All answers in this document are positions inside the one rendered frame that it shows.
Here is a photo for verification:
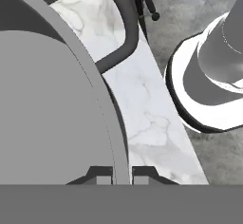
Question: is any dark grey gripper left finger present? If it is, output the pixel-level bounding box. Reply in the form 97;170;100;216
65;165;114;186

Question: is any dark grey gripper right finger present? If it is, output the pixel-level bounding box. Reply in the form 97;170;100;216
131;165;180;186

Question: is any white and black round thing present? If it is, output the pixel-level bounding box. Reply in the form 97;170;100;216
163;0;243;135

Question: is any black thin rod stand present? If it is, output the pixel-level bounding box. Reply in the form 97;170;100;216
130;0;161;43

